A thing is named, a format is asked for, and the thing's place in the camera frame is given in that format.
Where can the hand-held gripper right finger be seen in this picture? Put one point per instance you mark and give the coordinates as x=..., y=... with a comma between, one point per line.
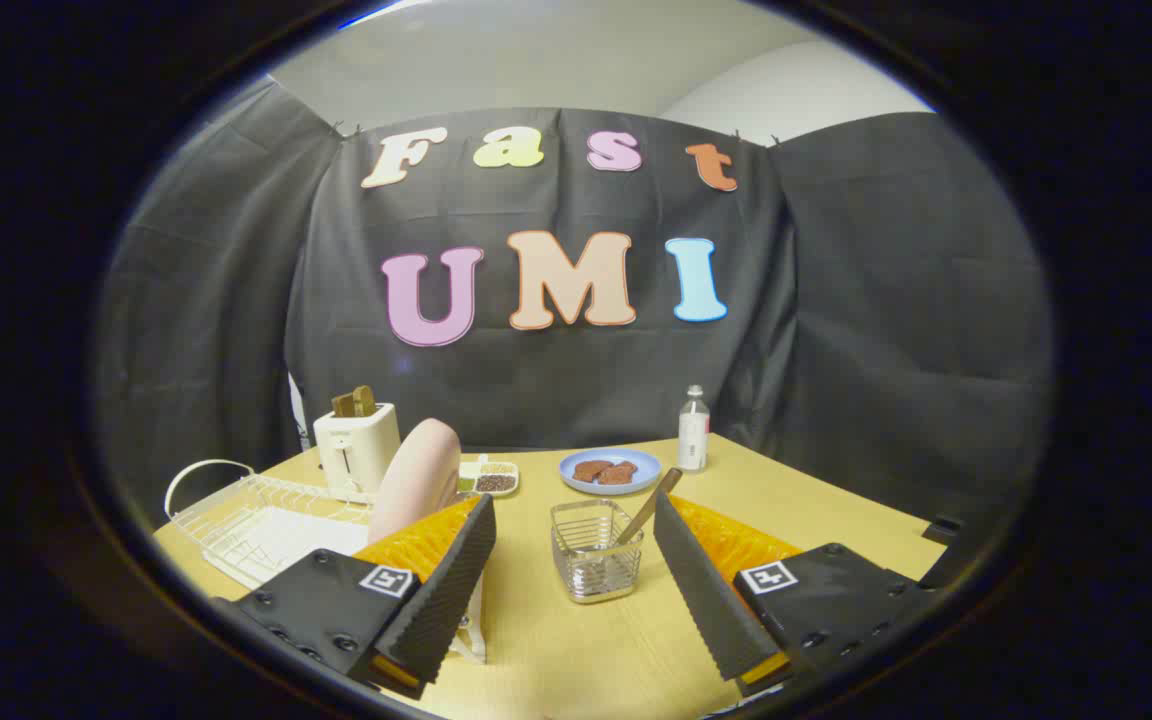
x=706, y=590

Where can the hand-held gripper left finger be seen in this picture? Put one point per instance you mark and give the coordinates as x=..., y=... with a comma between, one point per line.
x=441, y=590

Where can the wooden spoon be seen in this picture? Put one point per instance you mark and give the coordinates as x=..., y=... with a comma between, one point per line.
x=651, y=505

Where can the white divided condiment dish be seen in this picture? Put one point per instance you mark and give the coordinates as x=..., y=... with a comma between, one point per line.
x=489, y=477

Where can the blue plate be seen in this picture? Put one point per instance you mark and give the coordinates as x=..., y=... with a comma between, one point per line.
x=610, y=470

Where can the brown bread slice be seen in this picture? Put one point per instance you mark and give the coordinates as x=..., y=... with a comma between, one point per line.
x=591, y=470
x=619, y=473

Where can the clear plastic bottle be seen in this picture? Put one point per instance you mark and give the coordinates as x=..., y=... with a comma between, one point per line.
x=693, y=430

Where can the white toaster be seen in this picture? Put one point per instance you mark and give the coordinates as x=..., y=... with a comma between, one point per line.
x=356, y=450

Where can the toast slice in toaster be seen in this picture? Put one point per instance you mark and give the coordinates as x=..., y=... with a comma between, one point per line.
x=354, y=402

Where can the black backdrop cloth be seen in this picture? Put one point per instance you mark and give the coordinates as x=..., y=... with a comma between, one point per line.
x=556, y=300

